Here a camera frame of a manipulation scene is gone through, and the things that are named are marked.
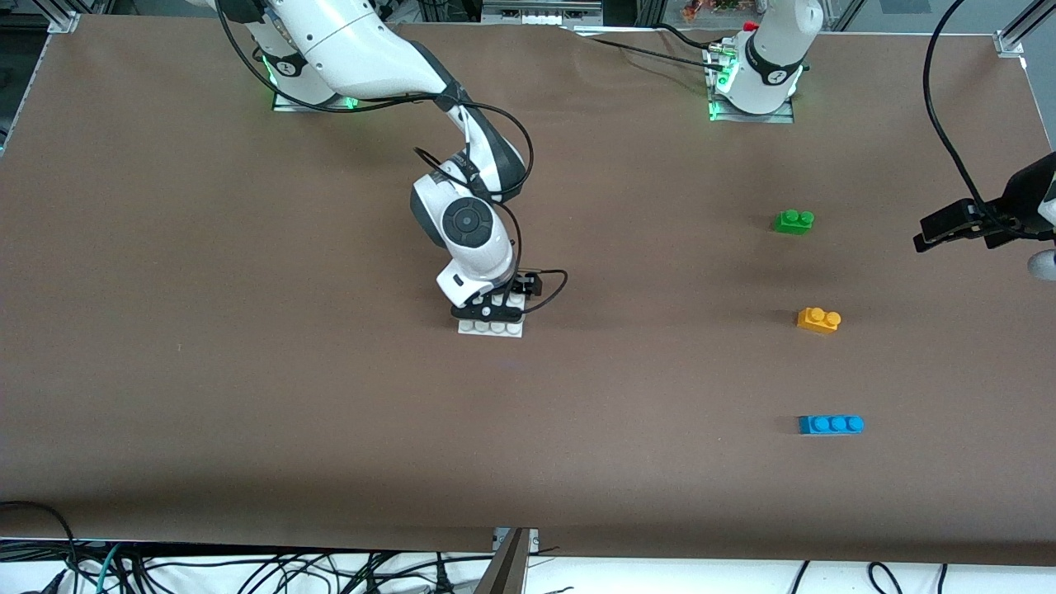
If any white studded base plate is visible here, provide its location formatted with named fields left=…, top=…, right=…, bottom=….
left=458, top=316, right=526, bottom=338

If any yellow two-stud block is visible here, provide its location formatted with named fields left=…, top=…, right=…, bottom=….
left=796, top=306, right=843, bottom=336

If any blue three-stud block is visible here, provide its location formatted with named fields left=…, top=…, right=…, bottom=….
left=798, top=414, right=865, bottom=436

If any brown table cover sheet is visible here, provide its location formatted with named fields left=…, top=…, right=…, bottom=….
left=0, top=12, right=1056, bottom=566

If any grey metal rack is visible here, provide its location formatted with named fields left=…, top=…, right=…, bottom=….
left=481, top=0, right=605, bottom=26

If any black gripper connector cable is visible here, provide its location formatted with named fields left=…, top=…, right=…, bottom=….
left=511, top=270, right=568, bottom=316

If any aluminium table edge rail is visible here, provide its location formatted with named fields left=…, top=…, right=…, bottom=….
left=0, top=33, right=52, bottom=158
left=1019, top=54, right=1056, bottom=158

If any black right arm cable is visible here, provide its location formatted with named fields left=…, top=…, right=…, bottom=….
left=216, top=0, right=535, bottom=248

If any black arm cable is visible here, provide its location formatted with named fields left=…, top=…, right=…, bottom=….
left=924, top=0, right=1003, bottom=219
left=216, top=0, right=535, bottom=248

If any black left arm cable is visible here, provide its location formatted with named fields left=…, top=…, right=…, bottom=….
left=924, top=0, right=1003, bottom=219

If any aluminium frame corner profile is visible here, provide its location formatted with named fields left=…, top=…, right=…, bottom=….
left=994, top=0, right=1056, bottom=59
left=45, top=0, right=83, bottom=34

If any aluminium table bracket post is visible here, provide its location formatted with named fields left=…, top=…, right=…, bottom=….
left=493, top=528, right=541, bottom=594

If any long black table cable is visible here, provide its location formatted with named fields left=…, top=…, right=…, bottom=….
left=575, top=33, right=731, bottom=67

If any black floor cable tangle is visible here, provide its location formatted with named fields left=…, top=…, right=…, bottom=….
left=124, top=553, right=496, bottom=594

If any short black table cable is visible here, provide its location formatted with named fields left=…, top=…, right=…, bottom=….
left=656, top=23, right=727, bottom=52

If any teal floor cable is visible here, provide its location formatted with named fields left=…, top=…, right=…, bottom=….
left=70, top=540, right=125, bottom=594

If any black looped floor cable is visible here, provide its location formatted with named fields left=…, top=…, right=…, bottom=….
left=0, top=499, right=79, bottom=594

